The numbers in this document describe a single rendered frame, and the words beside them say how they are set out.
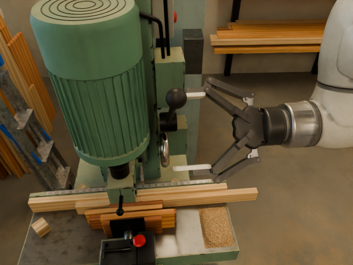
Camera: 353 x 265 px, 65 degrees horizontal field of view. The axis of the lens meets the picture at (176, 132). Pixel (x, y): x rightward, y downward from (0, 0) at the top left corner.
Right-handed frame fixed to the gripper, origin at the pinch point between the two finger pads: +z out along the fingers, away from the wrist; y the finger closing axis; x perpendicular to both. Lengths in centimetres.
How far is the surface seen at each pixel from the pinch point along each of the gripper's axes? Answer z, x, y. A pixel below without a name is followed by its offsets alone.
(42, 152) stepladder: 69, -109, 0
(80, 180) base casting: 34, -57, -12
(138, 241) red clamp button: 9.7, -15.1, -24.2
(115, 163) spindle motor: 13.0, -7.7, -5.2
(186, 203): -3.8, -34.4, -19.9
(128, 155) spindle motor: 10.1, -7.5, -3.7
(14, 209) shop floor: 103, -145, -36
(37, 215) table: 42, -36, -20
